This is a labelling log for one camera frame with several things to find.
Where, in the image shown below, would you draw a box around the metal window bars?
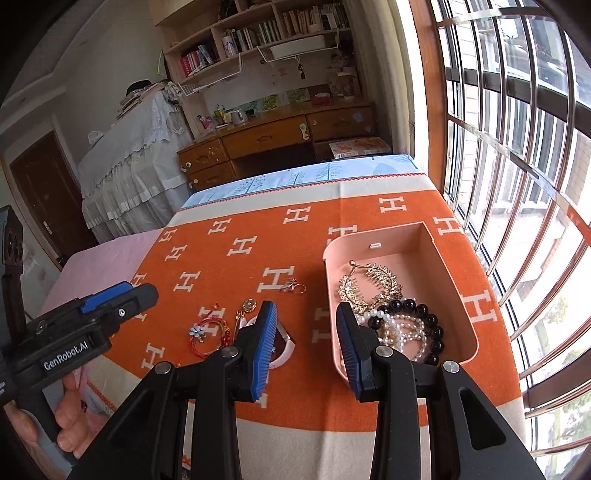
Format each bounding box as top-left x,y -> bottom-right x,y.
429,0 -> 591,480

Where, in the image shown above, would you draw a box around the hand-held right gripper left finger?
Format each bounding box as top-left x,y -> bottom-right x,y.
69,300 -> 279,480

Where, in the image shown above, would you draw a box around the pink jewelry box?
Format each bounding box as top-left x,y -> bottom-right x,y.
322,222 -> 479,384

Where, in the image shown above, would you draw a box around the black bead bracelet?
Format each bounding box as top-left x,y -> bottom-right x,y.
376,299 -> 445,366

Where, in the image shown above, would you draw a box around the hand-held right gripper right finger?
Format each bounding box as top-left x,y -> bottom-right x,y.
335,302 -> 548,480

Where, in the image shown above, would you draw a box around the blue tree-print sheet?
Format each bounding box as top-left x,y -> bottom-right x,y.
180,154 -> 419,208

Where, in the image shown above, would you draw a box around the row of red books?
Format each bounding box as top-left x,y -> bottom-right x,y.
180,45 -> 221,77

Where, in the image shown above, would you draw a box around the white wire basket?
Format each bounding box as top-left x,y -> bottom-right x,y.
178,51 -> 244,99
256,28 -> 341,64

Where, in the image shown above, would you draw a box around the pink bedsheet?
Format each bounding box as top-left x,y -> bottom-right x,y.
34,228 -> 169,418

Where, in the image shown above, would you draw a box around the red string bracelet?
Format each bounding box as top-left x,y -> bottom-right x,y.
188,303 -> 235,357

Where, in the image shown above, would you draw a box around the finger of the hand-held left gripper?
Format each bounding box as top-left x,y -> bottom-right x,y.
78,282 -> 136,315
95,283 -> 160,332

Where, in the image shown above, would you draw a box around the white bangle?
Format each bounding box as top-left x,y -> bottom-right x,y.
240,318 -> 297,370

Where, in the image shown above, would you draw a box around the orange patterned blanket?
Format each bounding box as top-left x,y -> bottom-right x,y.
124,173 -> 527,480

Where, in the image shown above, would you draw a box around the white pearl bracelet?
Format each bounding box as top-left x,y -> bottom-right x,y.
355,309 -> 430,363

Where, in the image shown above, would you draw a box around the wooden desk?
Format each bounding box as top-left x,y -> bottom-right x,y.
177,99 -> 393,192

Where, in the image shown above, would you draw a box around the gold hair comb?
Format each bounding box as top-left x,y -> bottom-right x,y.
338,260 -> 403,311

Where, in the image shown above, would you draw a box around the white lace cloth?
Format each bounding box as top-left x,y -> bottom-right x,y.
76,88 -> 195,244

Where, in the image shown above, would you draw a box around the wooden bookshelf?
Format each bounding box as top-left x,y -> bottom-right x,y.
154,0 -> 370,139

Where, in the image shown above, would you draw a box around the printed cardboard box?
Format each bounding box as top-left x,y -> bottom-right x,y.
329,137 -> 392,160

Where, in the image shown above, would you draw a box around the person's left hand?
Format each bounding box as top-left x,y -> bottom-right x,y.
52,370 -> 108,459

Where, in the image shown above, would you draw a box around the brown wooden door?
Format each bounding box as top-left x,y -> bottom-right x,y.
9,131 -> 100,260

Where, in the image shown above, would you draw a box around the patterned canister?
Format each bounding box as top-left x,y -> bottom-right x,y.
330,69 -> 361,99

